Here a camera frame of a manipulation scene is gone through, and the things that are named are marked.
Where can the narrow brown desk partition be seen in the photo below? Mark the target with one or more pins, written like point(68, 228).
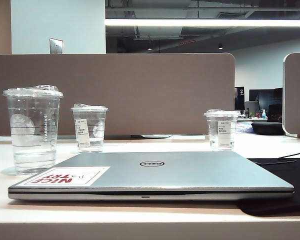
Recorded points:
point(297, 87)

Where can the tall clear Starbucks cup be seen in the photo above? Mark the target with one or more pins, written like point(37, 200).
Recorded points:
point(32, 140)

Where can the patterned blue cloth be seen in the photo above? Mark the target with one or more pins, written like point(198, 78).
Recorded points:
point(244, 128)

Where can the black sign with numeral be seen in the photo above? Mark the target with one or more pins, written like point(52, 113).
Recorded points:
point(239, 99)

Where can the black round cushion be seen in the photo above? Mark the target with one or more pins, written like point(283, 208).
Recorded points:
point(268, 128)

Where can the silver Dell laptop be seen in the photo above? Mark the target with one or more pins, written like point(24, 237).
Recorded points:
point(165, 175)

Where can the black office chair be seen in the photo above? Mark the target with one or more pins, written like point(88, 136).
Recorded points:
point(275, 113)

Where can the wide brown desk partition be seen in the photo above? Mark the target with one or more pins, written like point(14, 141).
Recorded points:
point(140, 75)

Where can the metal wall switch plate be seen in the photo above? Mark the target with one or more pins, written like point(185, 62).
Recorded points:
point(56, 46)

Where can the black mouse pad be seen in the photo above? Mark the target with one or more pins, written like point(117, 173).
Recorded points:
point(290, 180)

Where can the blue hand sanitizer bottle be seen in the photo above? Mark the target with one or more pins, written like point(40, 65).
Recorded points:
point(264, 115)

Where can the black ceiling spot lamp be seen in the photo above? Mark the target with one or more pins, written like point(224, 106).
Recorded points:
point(220, 46)

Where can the small clear plastic cup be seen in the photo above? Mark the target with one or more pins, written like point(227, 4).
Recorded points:
point(90, 132)
point(222, 130)

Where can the black computer monitor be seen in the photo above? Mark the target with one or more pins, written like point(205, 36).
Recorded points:
point(265, 95)

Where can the long linear ceiling light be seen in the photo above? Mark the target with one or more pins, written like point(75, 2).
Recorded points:
point(202, 22)

